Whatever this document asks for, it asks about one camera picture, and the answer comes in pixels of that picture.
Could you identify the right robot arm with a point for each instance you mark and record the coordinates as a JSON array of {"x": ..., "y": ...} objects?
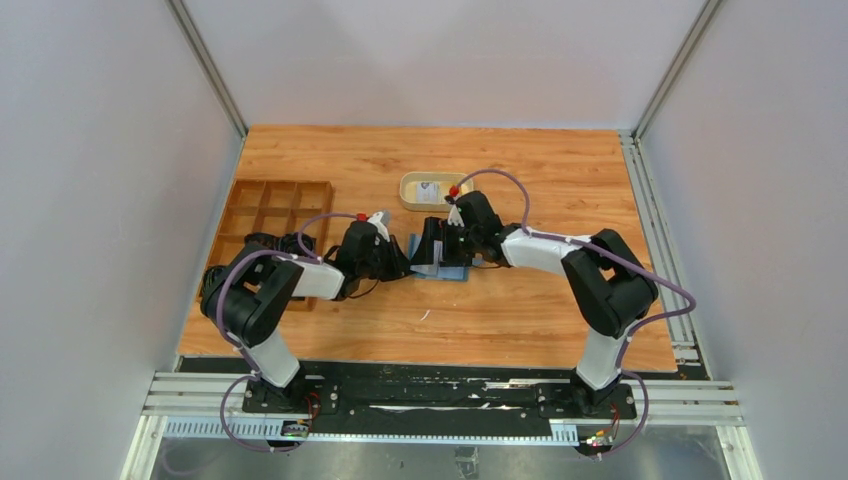
[{"x": 601, "y": 270}]

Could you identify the blue card holder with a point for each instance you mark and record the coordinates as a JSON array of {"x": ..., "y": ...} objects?
[{"x": 457, "y": 273}]

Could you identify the aluminium frame rail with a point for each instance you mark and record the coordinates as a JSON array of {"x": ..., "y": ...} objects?
[{"x": 685, "y": 343}]

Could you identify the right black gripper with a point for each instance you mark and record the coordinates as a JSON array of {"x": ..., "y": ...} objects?
[{"x": 433, "y": 230}]

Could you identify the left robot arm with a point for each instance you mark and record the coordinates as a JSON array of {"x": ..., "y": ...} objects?
[{"x": 247, "y": 298}]

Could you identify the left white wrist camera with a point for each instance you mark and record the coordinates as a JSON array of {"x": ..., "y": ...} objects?
[{"x": 380, "y": 219}]

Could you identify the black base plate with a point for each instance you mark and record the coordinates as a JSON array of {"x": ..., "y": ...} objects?
[{"x": 438, "y": 400}]

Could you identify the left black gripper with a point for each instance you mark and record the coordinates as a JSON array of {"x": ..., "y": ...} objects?
[{"x": 399, "y": 267}]

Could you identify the beige oval tray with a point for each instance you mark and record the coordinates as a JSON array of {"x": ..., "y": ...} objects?
[{"x": 408, "y": 182}]

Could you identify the brown compartment organizer tray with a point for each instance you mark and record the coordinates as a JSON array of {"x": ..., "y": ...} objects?
[{"x": 273, "y": 213}]

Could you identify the card in tray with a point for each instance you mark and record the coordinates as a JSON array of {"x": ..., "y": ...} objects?
[{"x": 428, "y": 193}]

